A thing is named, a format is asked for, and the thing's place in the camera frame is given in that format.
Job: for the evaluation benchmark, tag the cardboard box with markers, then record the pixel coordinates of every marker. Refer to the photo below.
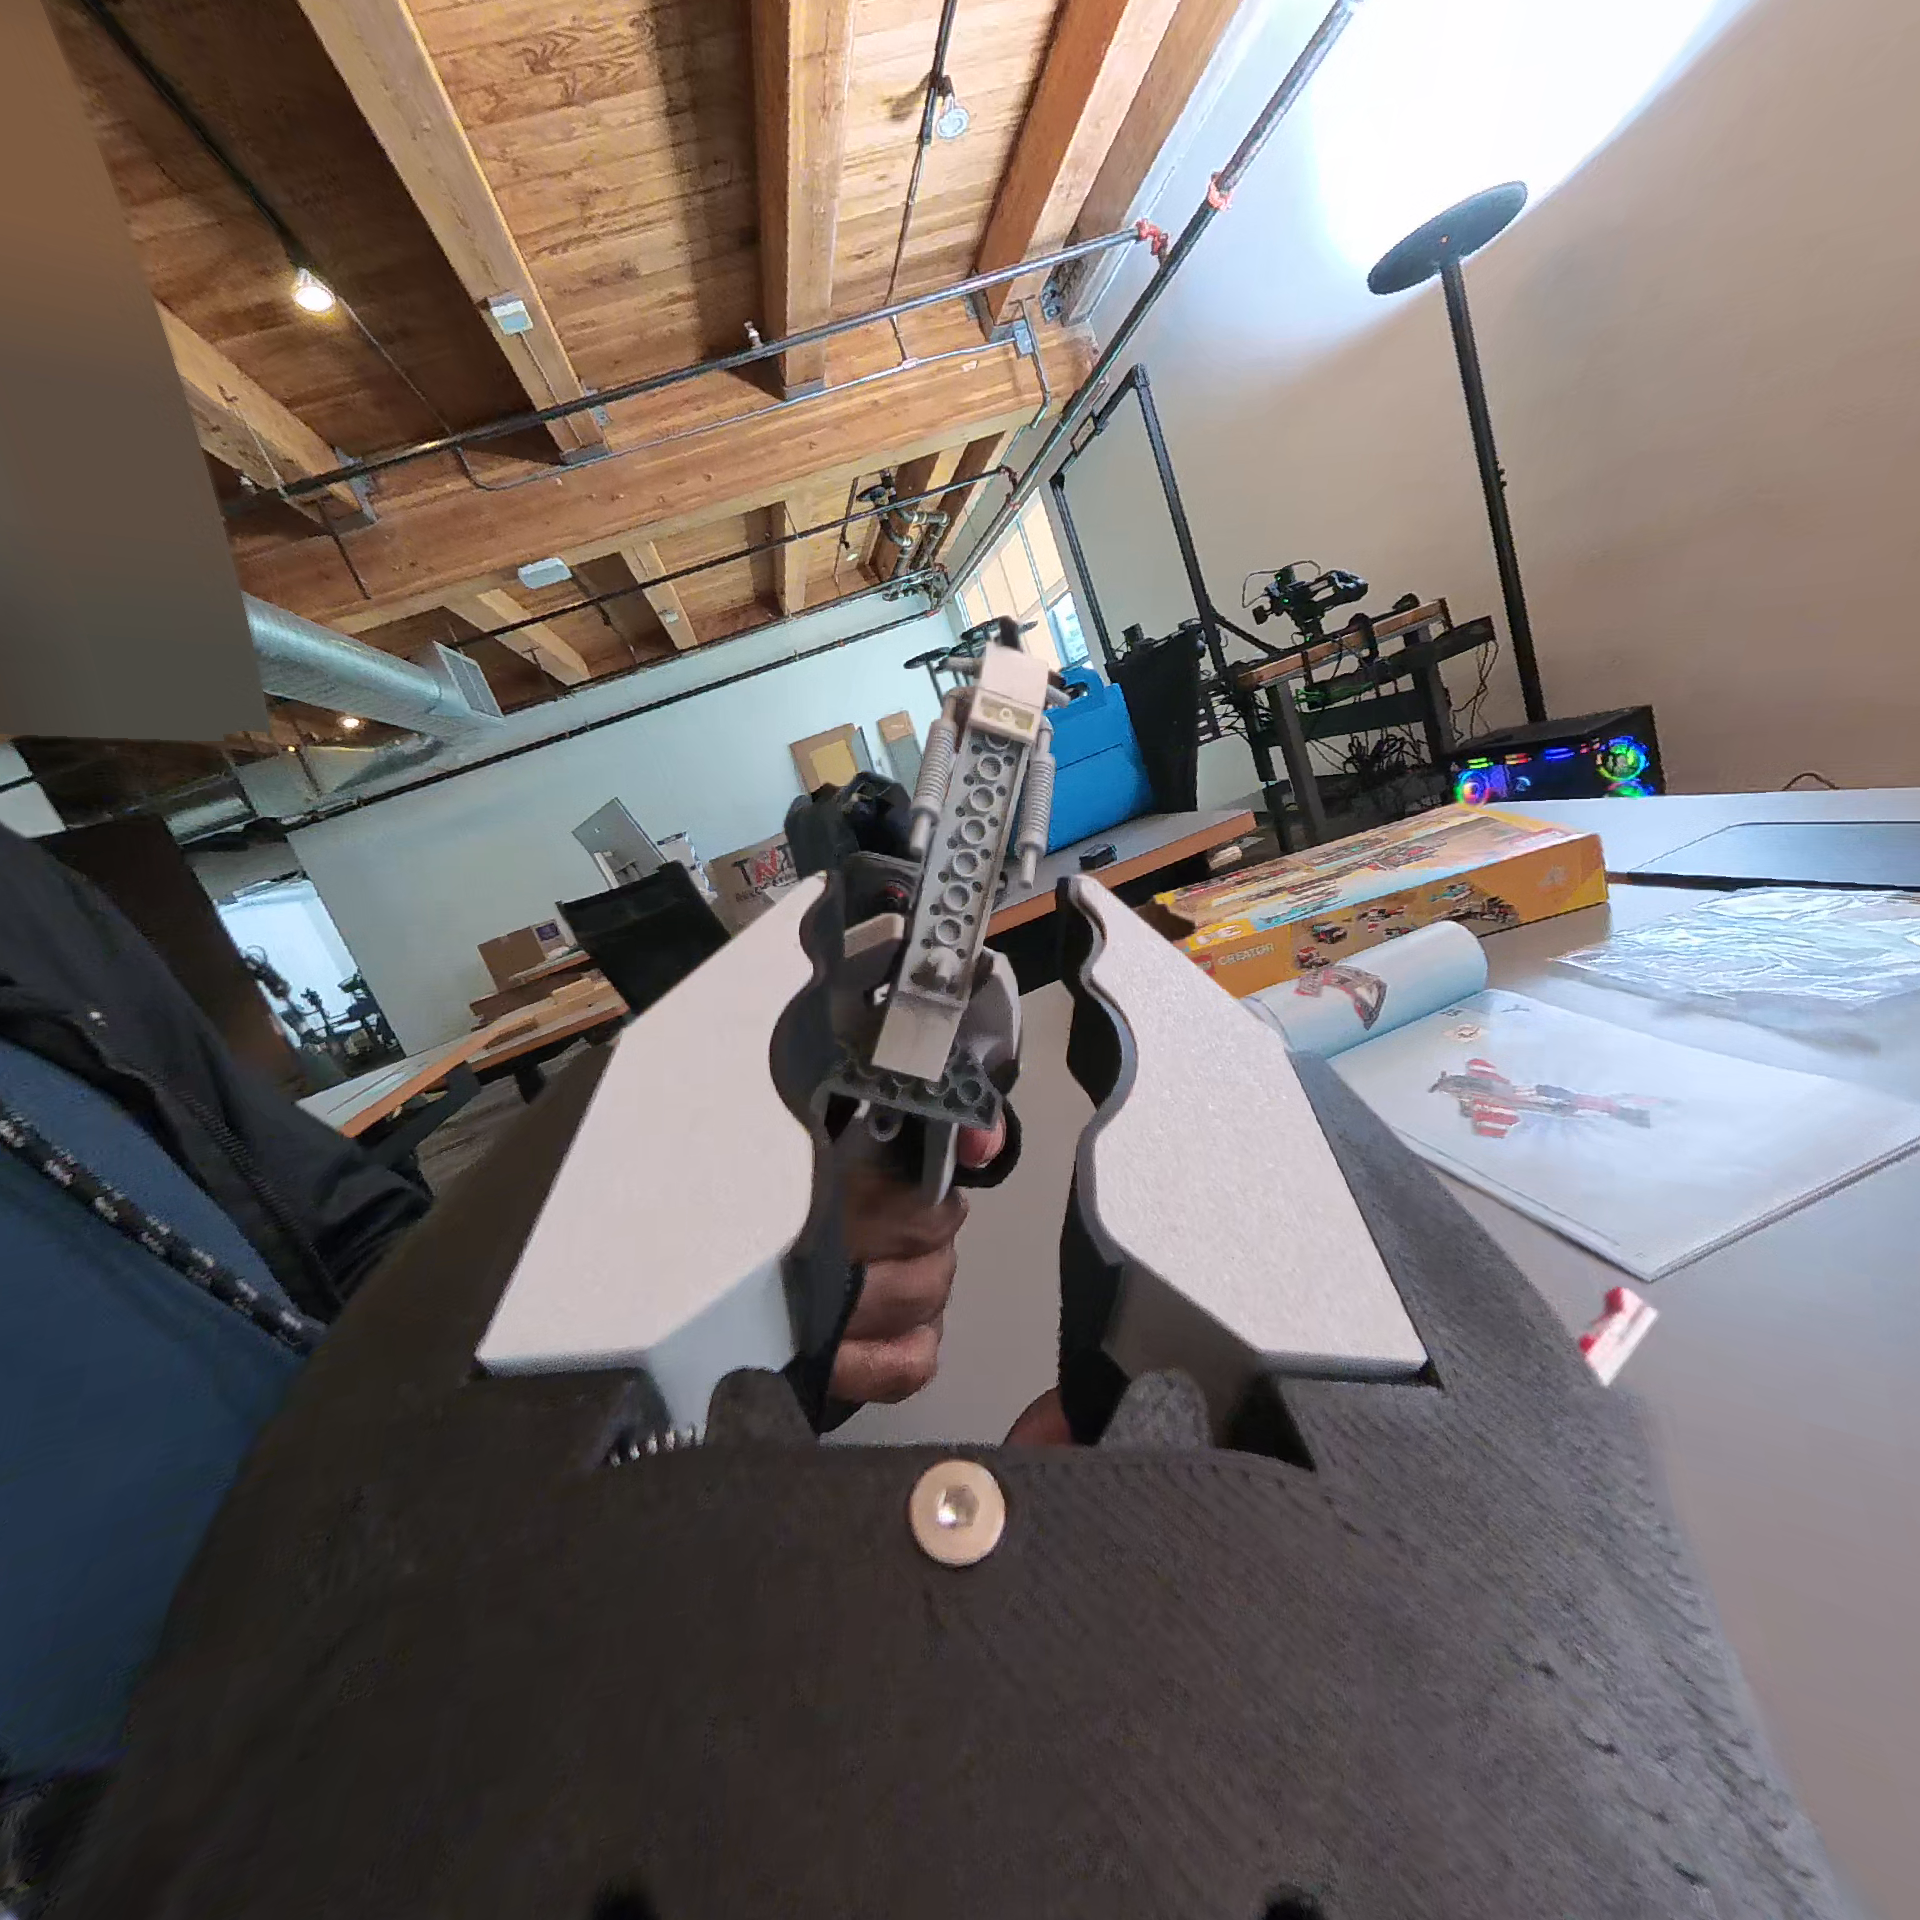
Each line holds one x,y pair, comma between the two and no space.
750,885

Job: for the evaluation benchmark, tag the yellow toy box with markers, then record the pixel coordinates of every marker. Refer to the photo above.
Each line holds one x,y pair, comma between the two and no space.
1394,885

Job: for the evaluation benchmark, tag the computer tower with coloured lights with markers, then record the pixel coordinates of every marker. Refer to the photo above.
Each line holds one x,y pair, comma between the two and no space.
1561,758

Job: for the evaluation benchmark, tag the red white striped brick wing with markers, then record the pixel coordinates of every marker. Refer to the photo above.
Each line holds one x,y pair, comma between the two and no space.
1617,1333

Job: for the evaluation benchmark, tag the person's blue denim clothing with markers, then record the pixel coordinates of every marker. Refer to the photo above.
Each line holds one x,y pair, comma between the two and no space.
121,1470

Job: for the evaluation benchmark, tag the wooden top table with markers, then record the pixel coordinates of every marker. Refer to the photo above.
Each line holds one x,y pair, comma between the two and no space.
1154,833

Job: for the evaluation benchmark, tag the black fabric panel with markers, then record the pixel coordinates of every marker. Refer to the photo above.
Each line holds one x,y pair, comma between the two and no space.
1163,720

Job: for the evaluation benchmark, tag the black metal frame stand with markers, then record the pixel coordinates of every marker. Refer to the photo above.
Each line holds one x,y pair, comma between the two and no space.
1172,502

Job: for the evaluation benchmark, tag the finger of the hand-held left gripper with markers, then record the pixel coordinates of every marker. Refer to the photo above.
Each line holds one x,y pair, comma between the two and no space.
867,960
983,1034

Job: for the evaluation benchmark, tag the person's left forearm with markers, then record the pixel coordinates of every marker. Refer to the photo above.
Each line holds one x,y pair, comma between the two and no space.
194,1034

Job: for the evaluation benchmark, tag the black camera rig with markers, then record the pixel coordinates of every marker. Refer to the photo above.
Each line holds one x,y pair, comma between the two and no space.
1305,588

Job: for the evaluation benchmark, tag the clear plastic bag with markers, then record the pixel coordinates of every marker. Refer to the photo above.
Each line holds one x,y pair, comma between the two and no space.
1754,938

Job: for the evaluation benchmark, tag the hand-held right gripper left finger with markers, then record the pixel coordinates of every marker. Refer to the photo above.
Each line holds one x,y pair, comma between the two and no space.
660,1171

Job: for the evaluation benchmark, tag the black backpack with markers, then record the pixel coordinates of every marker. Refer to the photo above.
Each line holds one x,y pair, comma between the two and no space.
824,810

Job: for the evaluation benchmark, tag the blue felt tote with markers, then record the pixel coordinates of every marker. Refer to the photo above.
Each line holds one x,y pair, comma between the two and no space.
1095,758

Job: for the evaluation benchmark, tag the person's right hand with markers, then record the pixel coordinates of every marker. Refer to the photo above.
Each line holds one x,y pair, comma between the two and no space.
1040,1421

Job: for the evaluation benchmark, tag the long ceiling pipe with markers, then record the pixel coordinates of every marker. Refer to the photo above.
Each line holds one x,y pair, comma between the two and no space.
1200,225

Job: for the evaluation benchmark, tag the workbench with equipment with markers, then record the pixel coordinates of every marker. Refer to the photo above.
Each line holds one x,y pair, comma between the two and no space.
1351,661

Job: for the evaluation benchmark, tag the grey desk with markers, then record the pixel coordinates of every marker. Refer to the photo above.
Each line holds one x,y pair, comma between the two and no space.
1771,1424

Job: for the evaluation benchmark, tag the toy brick airplane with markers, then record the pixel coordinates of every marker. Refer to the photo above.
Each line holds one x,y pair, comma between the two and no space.
960,841

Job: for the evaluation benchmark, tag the wooden desk with black legs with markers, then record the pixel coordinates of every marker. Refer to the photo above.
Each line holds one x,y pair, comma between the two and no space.
450,1072

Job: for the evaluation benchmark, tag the window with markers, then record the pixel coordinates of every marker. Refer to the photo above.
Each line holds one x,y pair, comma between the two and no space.
1034,592

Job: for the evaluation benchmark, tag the silver air duct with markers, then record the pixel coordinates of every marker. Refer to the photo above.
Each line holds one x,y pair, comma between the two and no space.
345,669

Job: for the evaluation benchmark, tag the open instruction booklet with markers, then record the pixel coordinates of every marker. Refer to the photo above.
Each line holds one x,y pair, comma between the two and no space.
1621,1110

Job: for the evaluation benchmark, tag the grey monitor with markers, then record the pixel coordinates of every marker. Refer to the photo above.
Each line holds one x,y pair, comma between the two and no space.
614,841

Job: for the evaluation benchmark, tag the round ceiling light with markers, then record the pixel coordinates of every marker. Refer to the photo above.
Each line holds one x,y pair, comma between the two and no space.
313,291

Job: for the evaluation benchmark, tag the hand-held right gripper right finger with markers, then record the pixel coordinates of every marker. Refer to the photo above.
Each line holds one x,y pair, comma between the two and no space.
1244,1184

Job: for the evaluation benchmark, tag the person's left hand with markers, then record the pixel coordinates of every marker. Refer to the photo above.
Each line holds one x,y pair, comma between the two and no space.
901,1290

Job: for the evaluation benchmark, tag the black floor lamp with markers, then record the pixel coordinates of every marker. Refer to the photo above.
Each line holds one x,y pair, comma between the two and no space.
1484,450

